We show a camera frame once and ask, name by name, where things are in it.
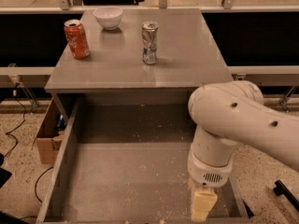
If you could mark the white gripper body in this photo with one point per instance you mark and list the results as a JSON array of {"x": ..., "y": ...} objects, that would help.
[{"x": 207, "y": 173}]

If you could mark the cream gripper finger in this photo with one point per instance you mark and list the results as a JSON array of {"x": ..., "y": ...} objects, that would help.
[{"x": 203, "y": 200}]

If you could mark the grey top drawer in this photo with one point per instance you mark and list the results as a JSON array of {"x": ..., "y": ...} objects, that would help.
[{"x": 121, "y": 164}]

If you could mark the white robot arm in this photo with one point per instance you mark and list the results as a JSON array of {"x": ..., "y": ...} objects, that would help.
[{"x": 228, "y": 115}]

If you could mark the grey drawer cabinet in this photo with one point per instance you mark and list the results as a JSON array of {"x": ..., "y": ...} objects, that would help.
[{"x": 187, "y": 56}]

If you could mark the black power adapter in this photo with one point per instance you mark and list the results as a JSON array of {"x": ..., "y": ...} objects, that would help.
[{"x": 248, "y": 210}]

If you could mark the black stand foot right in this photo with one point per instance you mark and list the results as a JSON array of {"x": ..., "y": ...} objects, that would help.
[{"x": 281, "y": 189}]

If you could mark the crushed silver can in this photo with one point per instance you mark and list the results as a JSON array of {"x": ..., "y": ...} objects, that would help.
[{"x": 149, "y": 39}]

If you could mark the cardboard box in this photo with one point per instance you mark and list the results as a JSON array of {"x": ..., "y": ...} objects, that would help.
[{"x": 49, "y": 137}]

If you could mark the white bowl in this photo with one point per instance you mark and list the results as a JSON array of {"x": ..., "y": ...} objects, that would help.
[{"x": 108, "y": 17}]

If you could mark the orange soda can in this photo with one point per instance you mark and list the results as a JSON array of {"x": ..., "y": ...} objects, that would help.
[{"x": 76, "y": 39}]

